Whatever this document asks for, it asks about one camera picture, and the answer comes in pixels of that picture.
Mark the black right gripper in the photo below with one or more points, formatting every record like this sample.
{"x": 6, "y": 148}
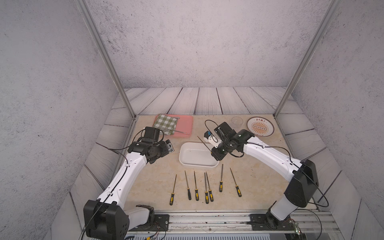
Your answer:
{"x": 216, "y": 154}

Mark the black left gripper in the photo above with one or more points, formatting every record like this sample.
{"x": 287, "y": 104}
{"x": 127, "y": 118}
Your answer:
{"x": 165, "y": 151}

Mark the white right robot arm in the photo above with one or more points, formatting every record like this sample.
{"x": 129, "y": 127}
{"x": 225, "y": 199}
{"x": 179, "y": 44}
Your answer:
{"x": 302, "y": 176}

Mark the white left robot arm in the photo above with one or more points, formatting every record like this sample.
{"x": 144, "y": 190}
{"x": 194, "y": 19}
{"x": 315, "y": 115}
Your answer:
{"x": 105, "y": 218}

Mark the white storage box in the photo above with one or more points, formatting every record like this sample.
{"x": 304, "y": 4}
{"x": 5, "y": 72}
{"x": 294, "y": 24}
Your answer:
{"x": 196, "y": 156}

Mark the metal utensil on tray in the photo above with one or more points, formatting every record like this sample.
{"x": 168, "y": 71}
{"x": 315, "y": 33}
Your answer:
{"x": 182, "y": 132}

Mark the green checkered cloth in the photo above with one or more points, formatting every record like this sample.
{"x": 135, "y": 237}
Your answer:
{"x": 166, "y": 123}

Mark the clear plastic cup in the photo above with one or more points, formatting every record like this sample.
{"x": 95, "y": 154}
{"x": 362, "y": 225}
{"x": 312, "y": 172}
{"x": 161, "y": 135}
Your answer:
{"x": 237, "y": 123}

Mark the pink tray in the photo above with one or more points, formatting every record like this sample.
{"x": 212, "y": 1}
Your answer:
{"x": 184, "y": 124}

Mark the orange patterned plate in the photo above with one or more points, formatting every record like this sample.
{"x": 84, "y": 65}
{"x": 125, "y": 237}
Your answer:
{"x": 260, "y": 126}

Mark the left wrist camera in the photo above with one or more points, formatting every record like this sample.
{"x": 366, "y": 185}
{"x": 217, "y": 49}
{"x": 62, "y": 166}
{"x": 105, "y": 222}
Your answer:
{"x": 151, "y": 135}

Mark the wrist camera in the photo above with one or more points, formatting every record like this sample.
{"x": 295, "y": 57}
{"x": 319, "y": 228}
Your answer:
{"x": 222, "y": 132}
{"x": 151, "y": 135}

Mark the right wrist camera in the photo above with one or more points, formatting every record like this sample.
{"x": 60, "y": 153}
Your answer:
{"x": 222, "y": 132}

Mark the file tool black handle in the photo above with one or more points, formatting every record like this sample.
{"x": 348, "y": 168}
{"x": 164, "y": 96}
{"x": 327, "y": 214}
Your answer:
{"x": 188, "y": 188}

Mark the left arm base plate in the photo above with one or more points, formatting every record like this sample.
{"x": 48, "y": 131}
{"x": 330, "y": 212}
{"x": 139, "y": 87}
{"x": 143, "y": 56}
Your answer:
{"x": 143, "y": 218}

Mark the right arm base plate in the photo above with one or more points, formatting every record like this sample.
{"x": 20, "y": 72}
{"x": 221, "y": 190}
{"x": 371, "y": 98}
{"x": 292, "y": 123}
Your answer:
{"x": 268, "y": 222}

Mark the aluminium mounting rail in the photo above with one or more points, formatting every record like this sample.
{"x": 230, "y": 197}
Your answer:
{"x": 219, "y": 225}

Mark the left aluminium frame post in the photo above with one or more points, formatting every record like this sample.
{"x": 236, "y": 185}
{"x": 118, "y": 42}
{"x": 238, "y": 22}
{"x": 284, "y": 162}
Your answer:
{"x": 88, "y": 19}

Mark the aluminium frame post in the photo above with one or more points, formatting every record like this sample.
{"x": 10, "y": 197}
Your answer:
{"x": 88, "y": 19}
{"x": 319, "y": 33}

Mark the right aluminium frame post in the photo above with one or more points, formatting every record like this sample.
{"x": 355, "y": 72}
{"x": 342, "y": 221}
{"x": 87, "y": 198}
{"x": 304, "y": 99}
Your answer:
{"x": 319, "y": 33}

